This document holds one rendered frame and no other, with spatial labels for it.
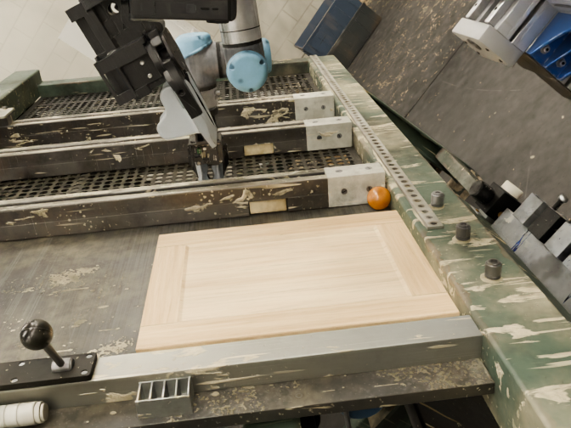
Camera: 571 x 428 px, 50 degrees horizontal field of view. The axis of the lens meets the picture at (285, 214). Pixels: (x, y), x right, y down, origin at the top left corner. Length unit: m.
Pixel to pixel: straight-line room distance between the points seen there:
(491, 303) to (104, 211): 0.80
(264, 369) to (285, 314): 0.14
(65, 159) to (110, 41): 1.03
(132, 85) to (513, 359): 0.57
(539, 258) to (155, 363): 0.67
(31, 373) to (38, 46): 5.75
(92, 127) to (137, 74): 1.30
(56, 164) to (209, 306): 0.84
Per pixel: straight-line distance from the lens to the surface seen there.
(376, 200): 1.30
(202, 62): 1.29
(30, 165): 1.76
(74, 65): 6.49
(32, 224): 1.39
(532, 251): 1.18
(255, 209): 1.32
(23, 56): 6.59
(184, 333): 0.95
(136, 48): 0.70
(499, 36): 1.23
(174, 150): 1.67
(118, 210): 1.34
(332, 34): 5.36
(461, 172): 2.62
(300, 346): 0.86
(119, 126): 1.98
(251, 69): 1.14
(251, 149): 1.67
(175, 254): 1.18
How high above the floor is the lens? 1.47
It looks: 18 degrees down
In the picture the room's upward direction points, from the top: 58 degrees counter-clockwise
